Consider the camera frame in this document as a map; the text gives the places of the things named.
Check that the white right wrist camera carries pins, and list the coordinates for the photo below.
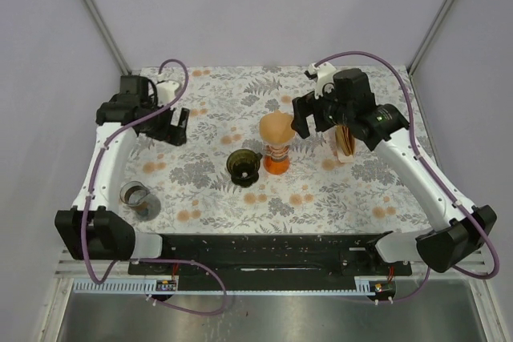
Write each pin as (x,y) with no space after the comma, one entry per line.
(323,75)

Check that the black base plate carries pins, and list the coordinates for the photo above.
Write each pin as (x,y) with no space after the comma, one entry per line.
(270,255)

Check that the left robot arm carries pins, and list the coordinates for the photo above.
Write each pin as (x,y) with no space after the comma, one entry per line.
(93,226)

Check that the orange coffee filter box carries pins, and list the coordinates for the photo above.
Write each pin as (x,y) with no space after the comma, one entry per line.
(340,157)

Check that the brown paper coffee filter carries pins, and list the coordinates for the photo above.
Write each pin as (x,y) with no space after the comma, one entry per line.
(276,118)

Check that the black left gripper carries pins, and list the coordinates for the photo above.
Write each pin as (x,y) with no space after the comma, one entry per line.
(175,134)

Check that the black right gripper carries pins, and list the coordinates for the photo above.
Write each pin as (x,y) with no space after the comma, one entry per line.
(307,105)

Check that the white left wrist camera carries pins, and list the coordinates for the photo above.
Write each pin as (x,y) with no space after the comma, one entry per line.
(167,89)

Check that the white slotted cable duct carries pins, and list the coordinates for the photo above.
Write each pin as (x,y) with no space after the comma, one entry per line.
(235,285)

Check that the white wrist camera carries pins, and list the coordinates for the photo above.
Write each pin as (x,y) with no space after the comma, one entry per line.
(167,89)
(323,75)

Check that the glass beaker with coffee grounds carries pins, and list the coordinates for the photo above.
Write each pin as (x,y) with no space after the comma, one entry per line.
(144,203)

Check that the green glass dripper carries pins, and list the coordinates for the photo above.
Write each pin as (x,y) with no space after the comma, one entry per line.
(243,165)

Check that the floral table mat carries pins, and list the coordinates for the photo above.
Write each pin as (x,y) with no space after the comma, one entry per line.
(227,179)

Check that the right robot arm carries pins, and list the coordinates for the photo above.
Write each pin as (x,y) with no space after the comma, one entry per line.
(457,226)

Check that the stack of brown filters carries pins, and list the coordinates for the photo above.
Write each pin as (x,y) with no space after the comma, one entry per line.
(345,140)

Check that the clear glass dripper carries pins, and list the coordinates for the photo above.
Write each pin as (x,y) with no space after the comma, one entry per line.
(277,138)

